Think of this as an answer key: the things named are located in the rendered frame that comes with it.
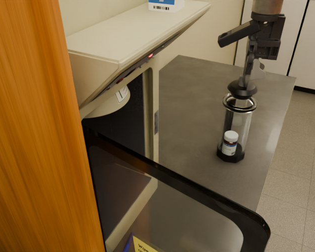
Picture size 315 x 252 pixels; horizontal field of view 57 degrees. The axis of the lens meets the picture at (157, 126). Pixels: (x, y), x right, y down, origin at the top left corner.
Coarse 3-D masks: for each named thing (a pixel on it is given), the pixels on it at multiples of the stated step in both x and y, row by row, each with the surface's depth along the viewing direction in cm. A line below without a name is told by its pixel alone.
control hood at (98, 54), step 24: (192, 0) 57; (96, 24) 44; (120, 24) 44; (144, 24) 44; (168, 24) 44; (72, 48) 36; (96, 48) 36; (120, 48) 36; (144, 48) 37; (72, 72) 38; (96, 72) 36; (120, 72) 37
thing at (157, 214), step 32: (96, 160) 45; (128, 160) 39; (96, 192) 50; (128, 192) 43; (160, 192) 38; (192, 192) 34; (128, 224) 49; (160, 224) 42; (192, 224) 37; (224, 224) 33; (256, 224) 30
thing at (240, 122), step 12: (228, 96) 96; (252, 96) 95; (240, 108) 89; (252, 108) 90; (228, 120) 94; (240, 120) 92; (228, 132) 96; (240, 132) 95; (228, 144) 99; (240, 144) 98
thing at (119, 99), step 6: (120, 90) 62; (126, 90) 64; (114, 96) 60; (120, 96) 61; (126, 96) 63; (108, 102) 59; (114, 102) 60; (120, 102) 61; (126, 102) 63; (96, 108) 58; (102, 108) 59; (108, 108) 59; (114, 108) 60; (90, 114) 58; (96, 114) 58; (102, 114) 59
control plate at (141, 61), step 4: (168, 40) 48; (164, 44) 50; (156, 48) 45; (160, 48) 52; (152, 52) 46; (156, 52) 54; (140, 60) 42; (144, 60) 49; (136, 64) 44; (128, 68) 39; (132, 68) 45; (136, 68) 53; (124, 72) 41; (128, 72) 47; (120, 76) 42; (116, 80) 43; (112, 84) 44; (100, 92) 42; (96, 96) 43; (92, 100) 44
